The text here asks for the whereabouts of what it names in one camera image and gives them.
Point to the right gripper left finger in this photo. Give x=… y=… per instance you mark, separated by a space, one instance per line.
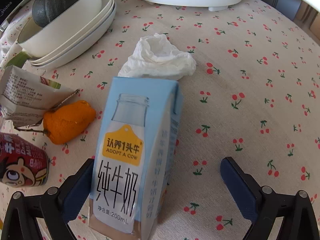
x=57 y=207

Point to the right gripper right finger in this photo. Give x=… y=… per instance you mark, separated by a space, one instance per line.
x=262 y=205

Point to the red drink can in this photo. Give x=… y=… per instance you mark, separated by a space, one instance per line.
x=22 y=163

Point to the orange peel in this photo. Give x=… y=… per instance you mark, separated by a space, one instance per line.
x=65 y=123

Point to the blue milk carton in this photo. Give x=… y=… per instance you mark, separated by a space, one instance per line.
x=134 y=156

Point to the torn paper carton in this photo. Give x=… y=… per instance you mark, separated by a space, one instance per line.
x=26 y=97

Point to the white tissue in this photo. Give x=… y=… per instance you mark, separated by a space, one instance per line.
x=155 y=57

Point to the cherry print tablecloth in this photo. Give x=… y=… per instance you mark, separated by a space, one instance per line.
x=254 y=96

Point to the stacked white plates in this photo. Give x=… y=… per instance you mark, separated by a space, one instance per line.
x=71 y=50

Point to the cream bowl green handle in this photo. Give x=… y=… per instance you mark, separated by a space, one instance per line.
x=38 y=41

